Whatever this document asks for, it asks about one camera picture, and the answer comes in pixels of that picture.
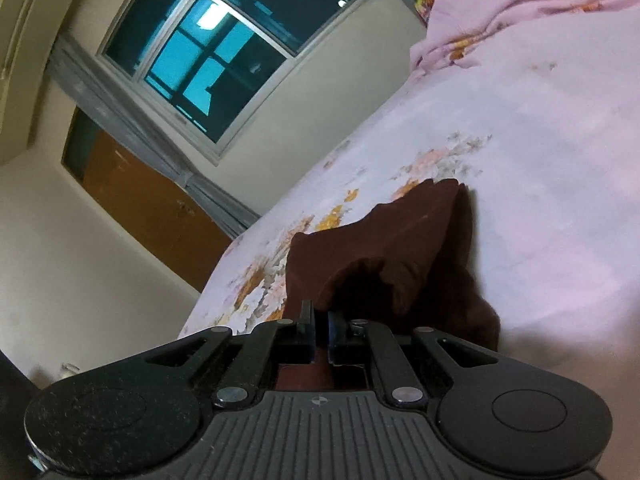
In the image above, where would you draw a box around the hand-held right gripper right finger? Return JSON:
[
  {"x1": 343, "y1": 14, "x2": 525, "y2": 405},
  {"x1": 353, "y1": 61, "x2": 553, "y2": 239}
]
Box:
[{"x1": 327, "y1": 310, "x2": 496, "y2": 407}]

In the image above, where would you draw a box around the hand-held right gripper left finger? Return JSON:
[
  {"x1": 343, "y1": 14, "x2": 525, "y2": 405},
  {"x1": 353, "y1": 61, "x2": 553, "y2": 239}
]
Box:
[{"x1": 142, "y1": 300, "x2": 317, "y2": 409}]

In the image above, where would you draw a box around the dark brown garment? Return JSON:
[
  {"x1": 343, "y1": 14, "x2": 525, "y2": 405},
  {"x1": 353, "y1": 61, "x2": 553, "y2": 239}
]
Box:
[{"x1": 274, "y1": 178, "x2": 501, "y2": 392}]

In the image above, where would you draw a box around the brown wooden door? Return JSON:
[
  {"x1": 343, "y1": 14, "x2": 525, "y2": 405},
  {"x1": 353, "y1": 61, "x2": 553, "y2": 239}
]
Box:
[{"x1": 61, "y1": 109, "x2": 234, "y2": 294}]

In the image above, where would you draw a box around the bed with floral sheet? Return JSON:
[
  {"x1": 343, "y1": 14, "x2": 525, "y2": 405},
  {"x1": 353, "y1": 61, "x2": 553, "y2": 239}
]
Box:
[{"x1": 177, "y1": 25, "x2": 640, "y2": 466}]

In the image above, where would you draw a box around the grey curtain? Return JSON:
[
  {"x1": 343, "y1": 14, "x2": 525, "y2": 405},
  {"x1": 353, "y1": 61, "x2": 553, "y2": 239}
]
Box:
[{"x1": 46, "y1": 34, "x2": 262, "y2": 242}]

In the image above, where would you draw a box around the dark wooden furniture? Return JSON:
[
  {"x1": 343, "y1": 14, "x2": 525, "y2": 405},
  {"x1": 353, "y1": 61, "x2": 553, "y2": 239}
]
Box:
[{"x1": 0, "y1": 349, "x2": 42, "y2": 392}]

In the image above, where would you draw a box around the sliding glass window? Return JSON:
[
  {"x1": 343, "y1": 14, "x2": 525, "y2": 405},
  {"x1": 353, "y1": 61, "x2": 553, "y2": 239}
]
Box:
[{"x1": 97, "y1": 0, "x2": 397, "y2": 167}]

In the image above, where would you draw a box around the pink floral blanket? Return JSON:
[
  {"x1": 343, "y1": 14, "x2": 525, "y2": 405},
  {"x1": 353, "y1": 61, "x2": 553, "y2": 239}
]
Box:
[{"x1": 409, "y1": 0, "x2": 640, "y2": 82}]

